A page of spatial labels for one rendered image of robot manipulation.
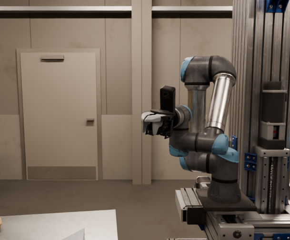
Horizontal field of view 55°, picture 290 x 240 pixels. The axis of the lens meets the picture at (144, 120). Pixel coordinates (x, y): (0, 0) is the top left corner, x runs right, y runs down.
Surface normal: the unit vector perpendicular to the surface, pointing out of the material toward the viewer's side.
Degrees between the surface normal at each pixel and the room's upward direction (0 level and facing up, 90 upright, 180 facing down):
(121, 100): 90
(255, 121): 90
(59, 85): 90
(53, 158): 90
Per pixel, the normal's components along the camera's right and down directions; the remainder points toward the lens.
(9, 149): 0.00, 0.11
